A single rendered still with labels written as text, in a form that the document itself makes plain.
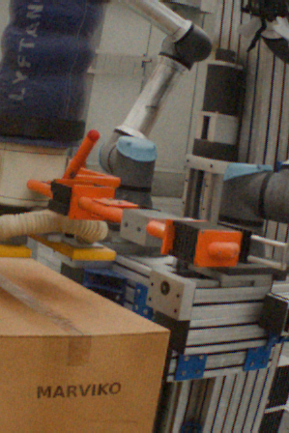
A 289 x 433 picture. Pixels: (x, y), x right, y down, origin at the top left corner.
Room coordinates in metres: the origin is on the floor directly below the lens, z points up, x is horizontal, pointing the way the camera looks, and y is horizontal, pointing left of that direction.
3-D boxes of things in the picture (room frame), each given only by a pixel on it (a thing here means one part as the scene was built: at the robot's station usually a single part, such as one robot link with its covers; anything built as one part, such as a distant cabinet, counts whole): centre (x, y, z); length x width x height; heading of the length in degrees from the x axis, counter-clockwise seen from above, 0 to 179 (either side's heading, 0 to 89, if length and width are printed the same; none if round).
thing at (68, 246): (1.62, 0.18, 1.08); 0.34 x 0.10 x 0.05; 35
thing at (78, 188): (1.36, 0.11, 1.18); 0.10 x 0.08 x 0.06; 125
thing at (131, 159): (2.25, 0.05, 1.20); 0.13 x 0.12 x 0.14; 21
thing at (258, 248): (1.84, -0.23, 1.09); 0.15 x 0.15 x 0.10
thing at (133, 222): (1.19, -0.01, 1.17); 0.07 x 0.07 x 0.04; 35
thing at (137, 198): (2.24, 0.05, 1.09); 0.15 x 0.15 x 0.10
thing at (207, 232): (1.08, -0.08, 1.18); 0.08 x 0.07 x 0.05; 35
